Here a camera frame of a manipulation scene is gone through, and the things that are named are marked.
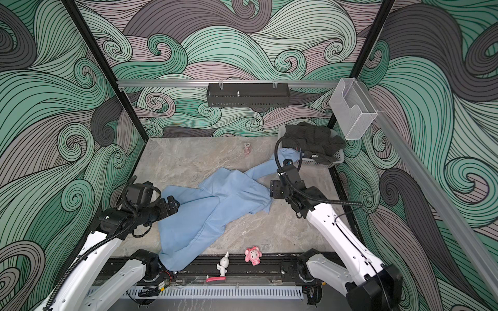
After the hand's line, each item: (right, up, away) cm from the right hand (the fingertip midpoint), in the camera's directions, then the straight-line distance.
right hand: (280, 185), depth 78 cm
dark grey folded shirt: (+26, +21, +32) cm, 46 cm away
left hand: (-43, -8, -4) cm, 44 cm away
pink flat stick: (-25, -32, -11) cm, 42 cm away
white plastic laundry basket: (+20, +9, +15) cm, 26 cm away
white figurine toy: (-23, -29, -5) cm, 37 cm away
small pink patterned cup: (-13, +16, +32) cm, 38 cm away
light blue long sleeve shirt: (-33, -12, +8) cm, 36 cm away
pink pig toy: (-11, -27, -4) cm, 29 cm away
